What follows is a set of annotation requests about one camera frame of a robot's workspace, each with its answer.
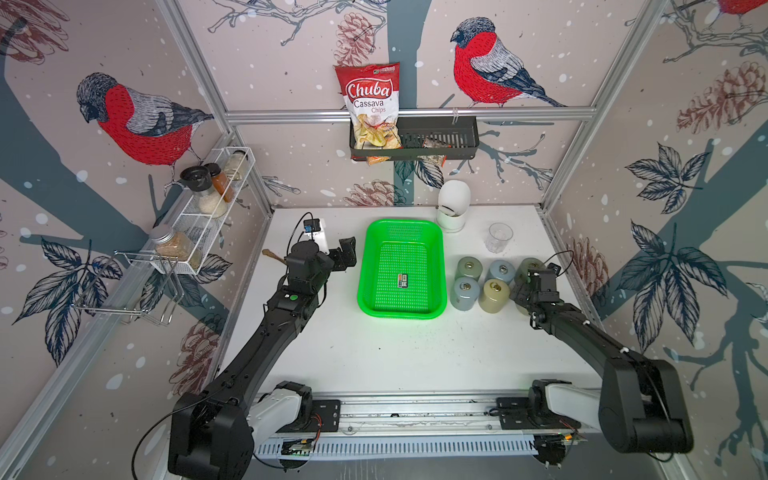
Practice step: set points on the black lid spice grinder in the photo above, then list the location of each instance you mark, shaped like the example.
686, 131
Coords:
208, 201

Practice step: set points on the green plastic mesh basket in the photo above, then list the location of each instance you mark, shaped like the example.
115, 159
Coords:
403, 270

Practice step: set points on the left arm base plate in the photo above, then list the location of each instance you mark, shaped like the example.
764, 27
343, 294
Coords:
318, 416

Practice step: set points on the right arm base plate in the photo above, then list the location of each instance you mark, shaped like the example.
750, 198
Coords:
515, 413

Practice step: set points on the orange spice bottle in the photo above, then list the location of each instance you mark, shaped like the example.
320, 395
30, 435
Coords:
220, 182

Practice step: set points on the blue-grey tea canister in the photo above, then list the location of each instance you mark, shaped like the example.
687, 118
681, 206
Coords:
464, 293
501, 270

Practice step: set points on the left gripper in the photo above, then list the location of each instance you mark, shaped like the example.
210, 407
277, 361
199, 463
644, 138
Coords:
348, 253

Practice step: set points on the red cassava chips bag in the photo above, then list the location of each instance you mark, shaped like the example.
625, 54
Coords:
371, 96

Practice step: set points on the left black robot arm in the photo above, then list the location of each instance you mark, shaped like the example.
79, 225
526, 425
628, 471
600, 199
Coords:
214, 434

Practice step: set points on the glass jar with brown spice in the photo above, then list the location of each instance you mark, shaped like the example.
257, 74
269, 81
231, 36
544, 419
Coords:
171, 243

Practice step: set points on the white pale spice bottle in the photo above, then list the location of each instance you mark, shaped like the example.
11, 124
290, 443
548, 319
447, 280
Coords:
236, 166

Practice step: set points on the black wall basket shelf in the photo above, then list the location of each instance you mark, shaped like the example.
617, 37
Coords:
455, 138

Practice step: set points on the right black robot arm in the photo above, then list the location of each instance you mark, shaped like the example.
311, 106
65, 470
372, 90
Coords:
640, 407

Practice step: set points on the white wire spice rack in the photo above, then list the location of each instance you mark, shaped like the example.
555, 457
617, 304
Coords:
169, 283

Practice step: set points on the green tea canister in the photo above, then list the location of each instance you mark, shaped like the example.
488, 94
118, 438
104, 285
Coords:
526, 267
469, 267

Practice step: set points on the iridescent butter knife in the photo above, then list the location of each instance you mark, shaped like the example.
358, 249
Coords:
270, 254

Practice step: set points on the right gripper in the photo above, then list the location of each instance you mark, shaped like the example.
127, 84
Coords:
518, 295

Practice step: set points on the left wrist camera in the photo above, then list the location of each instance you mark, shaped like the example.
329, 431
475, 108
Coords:
315, 229

